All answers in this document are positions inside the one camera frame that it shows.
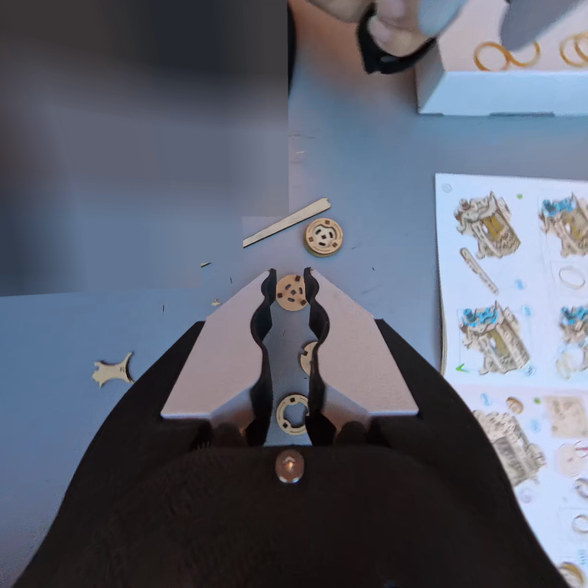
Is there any instruction booklet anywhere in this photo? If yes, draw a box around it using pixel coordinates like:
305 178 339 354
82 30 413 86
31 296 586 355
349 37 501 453
434 172 588 588

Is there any wooden disc with pegs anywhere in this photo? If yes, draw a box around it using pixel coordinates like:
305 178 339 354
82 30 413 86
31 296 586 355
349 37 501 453
276 274 307 311

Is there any white cardboard box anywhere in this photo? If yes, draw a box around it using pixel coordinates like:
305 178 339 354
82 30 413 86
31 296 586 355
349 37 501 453
416 0 588 116

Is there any wooden ring piece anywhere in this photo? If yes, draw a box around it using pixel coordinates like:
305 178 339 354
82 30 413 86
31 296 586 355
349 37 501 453
276 394 311 436

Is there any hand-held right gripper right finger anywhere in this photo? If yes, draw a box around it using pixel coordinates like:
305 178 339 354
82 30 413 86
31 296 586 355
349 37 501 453
303 266 420 447

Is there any tapered wooden stick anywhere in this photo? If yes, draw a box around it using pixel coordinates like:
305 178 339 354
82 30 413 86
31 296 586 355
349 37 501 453
243 198 331 249

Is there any thick wooden wheel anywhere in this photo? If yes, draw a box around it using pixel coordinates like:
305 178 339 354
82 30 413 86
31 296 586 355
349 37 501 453
303 218 344 258

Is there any star-shaped wooden scrap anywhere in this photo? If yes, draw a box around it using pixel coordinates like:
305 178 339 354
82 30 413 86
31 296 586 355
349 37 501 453
92 351 135 388

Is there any group of rubber bands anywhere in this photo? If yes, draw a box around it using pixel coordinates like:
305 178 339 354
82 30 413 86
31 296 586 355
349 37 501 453
473 32 588 72

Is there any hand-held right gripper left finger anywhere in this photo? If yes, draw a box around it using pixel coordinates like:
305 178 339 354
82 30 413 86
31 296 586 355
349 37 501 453
160 268 278 447

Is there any grey desk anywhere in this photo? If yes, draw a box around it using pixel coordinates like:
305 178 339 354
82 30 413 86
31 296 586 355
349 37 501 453
0 0 588 586

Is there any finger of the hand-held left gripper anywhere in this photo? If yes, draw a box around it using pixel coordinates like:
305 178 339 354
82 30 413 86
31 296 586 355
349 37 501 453
499 0 580 52
418 0 475 38

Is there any person's left hand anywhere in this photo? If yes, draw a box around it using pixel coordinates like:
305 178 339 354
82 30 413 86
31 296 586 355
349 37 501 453
311 0 435 58

